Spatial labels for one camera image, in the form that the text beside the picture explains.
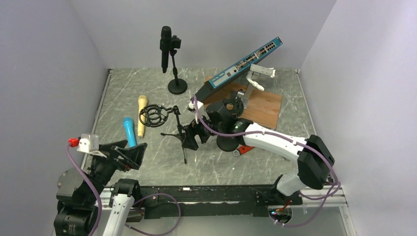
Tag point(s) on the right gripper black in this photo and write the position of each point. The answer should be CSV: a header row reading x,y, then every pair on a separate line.
x,y
191,131

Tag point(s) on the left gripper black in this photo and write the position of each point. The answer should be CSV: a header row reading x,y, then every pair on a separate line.
x,y
133,156

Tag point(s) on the blue microphone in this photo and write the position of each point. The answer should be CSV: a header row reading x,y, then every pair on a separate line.
x,y
129,130

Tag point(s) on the black tripod shock mount stand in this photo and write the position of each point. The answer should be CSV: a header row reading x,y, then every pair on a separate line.
x,y
156,115

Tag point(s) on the black shock mount desk stand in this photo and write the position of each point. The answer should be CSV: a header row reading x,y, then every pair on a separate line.
x,y
230,109

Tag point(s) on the cream yellow microphone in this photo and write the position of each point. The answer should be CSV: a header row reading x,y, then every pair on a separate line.
x,y
142,102

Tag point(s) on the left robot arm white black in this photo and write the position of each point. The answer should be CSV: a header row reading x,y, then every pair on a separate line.
x,y
79,203

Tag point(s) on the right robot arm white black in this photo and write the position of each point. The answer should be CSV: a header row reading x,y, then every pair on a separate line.
x,y
311,156

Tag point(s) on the black round base stand rear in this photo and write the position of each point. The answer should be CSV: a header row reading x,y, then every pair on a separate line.
x,y
177,85

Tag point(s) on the black microphone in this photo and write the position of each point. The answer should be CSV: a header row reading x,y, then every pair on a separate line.
x,y
165,45

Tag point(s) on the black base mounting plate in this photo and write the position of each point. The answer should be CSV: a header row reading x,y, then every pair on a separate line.
x,y
211,200

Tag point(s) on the wooden board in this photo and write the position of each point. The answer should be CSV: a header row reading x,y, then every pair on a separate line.
x,y
263,106

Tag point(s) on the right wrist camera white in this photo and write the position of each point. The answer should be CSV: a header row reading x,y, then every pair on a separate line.
x,y
197,109

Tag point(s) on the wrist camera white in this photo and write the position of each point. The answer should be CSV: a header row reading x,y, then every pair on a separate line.
x,y
86,143
197,109

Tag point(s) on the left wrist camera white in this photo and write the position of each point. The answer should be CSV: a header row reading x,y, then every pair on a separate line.
x,y
86,143

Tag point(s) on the blue network switch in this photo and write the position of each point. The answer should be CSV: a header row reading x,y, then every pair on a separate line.
x,y
225,77

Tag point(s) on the red handled adjustable wrench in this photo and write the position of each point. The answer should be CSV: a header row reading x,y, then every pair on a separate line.
x,y
242,150

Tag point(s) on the white metal bracket stand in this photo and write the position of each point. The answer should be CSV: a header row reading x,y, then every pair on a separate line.
x,y
255,73

